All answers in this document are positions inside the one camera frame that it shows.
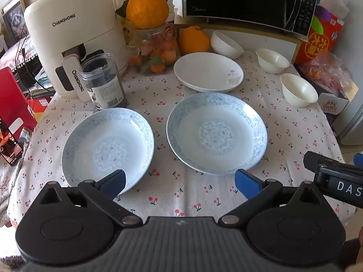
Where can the white cabinet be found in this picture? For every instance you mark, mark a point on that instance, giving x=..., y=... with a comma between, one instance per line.
x=351, y=124

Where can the lace-edged cloth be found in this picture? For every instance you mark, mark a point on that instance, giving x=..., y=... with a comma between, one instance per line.
x=17, y=51

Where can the cherry print tablecloth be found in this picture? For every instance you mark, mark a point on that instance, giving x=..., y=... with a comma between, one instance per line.
x=170, y=192

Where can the clear plastic jar dark contents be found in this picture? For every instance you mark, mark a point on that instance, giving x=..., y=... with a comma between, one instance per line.
x=105, y=86

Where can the glass jar of small oranges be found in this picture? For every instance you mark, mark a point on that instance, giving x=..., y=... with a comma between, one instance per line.
x=158, y=48

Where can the smartphone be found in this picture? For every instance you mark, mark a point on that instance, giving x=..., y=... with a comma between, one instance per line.
x=10, y=147

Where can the black microwave oven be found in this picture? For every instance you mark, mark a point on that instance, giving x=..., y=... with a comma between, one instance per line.
x=241, y=0

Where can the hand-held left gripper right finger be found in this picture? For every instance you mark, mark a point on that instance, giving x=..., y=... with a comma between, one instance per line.
x=243, y=182

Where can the red printed snack box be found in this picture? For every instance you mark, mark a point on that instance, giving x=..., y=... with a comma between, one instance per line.
x=320, y=42

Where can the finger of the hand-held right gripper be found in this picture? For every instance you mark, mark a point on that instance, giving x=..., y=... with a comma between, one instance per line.
x=359, y=158
x=311, y=160

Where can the framed picture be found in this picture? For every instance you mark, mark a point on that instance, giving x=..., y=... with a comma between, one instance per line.
x=15, y=19

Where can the cream white bowl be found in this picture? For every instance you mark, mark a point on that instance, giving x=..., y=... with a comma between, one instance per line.
x=272, y=59
x=297, y=89

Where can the plain white plate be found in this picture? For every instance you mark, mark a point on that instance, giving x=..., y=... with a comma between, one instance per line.
x=204, y=70

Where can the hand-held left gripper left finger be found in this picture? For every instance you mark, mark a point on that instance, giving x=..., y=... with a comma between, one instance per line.
x=117, y=180

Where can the large orange with leaves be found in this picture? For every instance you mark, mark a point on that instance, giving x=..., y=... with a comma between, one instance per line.
x=146, y=11

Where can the blue patterned plate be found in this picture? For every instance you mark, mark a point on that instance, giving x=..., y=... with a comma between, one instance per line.
x=215, y=130
x=105, y=147

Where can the clear bag of small oranges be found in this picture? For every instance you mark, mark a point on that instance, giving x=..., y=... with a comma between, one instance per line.
x=326, y=73

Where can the white air fryer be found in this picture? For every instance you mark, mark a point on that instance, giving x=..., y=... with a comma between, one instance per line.
x=71, y=19

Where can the orange with bumpy top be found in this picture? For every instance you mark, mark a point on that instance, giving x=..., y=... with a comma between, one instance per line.
x=194, y=41

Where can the cardboard box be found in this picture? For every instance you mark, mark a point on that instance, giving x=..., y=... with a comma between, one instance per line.
x=333, y=104

